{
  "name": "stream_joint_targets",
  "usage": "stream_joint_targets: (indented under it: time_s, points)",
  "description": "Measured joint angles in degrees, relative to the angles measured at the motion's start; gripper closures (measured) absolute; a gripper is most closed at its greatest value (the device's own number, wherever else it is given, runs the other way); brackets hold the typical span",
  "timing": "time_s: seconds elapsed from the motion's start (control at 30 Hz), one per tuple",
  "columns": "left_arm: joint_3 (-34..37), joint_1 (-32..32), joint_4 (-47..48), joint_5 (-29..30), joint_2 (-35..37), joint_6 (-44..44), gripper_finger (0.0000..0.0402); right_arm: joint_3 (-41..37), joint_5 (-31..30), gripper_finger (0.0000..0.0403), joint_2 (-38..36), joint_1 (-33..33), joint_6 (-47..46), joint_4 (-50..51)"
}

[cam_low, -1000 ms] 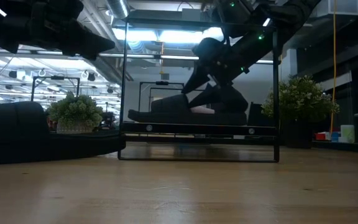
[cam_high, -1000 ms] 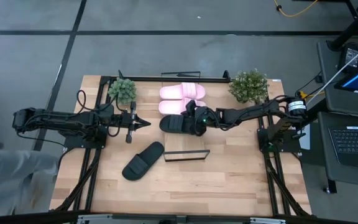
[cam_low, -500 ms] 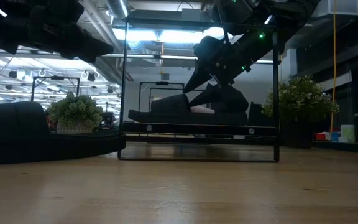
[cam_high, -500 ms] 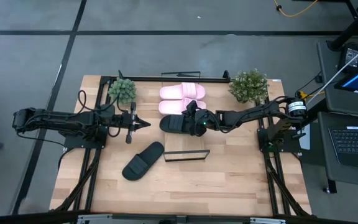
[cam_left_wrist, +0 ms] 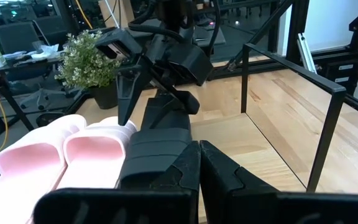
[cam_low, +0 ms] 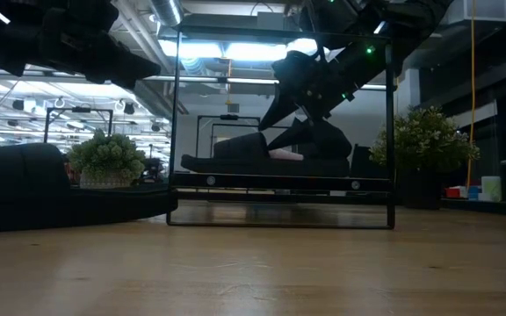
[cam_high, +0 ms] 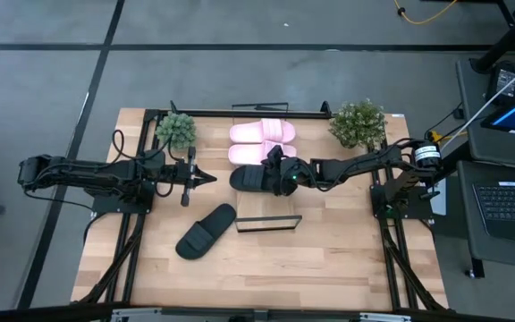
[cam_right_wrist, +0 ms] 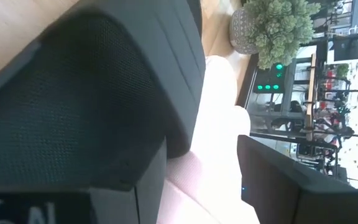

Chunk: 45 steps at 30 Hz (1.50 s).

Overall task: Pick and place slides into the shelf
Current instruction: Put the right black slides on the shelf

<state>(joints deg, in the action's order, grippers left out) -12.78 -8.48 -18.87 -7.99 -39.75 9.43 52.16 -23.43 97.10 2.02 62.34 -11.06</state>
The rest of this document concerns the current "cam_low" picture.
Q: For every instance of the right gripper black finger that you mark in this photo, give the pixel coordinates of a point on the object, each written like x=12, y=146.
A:
x=294, y=107
x=327, y=140

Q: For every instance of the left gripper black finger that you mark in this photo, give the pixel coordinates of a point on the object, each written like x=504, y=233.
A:
x=121, y=66

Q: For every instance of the pink rubber slide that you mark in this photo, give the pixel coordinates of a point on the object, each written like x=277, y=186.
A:
x=286, y=155

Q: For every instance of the black rubber slide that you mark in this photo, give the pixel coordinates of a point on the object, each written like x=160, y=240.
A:
x=235, y=167
x=20, y=188

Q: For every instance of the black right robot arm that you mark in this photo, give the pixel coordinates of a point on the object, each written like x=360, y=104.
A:
x=393, y=22

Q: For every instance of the black metal wooden shelf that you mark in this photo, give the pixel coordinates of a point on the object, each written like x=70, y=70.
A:
x=279, y=182

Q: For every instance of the long hanging strip light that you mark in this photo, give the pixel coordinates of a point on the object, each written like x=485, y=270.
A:
x=253, y=81

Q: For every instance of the bright ceiling light panel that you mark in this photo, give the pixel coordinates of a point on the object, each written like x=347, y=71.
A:
x=235, y=52

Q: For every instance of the small green plant white pot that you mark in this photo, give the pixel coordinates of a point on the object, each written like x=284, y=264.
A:
x=106, y=153

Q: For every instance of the large flowering plant dark pot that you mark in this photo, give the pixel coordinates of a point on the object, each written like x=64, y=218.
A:
x=424, y=136

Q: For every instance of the small red box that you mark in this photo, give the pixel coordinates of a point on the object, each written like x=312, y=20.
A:
x=453, y=192

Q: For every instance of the small blue box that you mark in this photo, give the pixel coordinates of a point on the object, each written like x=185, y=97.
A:
x=474, y=192

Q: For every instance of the pale green box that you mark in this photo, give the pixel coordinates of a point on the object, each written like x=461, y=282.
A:
x=491, y=188

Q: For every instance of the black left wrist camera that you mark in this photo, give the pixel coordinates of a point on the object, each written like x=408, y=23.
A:
x=81, y=22

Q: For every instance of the black background rig frame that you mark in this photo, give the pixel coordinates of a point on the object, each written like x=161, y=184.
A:
x=79, y=109
x=229, y=117

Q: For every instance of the grey wall vent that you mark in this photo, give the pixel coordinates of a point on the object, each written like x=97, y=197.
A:
x=233, y=108

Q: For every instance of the narrow silver air duct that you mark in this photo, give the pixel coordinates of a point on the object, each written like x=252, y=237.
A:
x=167, y=11

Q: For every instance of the black aluminium frame rail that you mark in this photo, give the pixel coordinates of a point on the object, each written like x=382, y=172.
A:
x=490, y=207
x=279, y=197

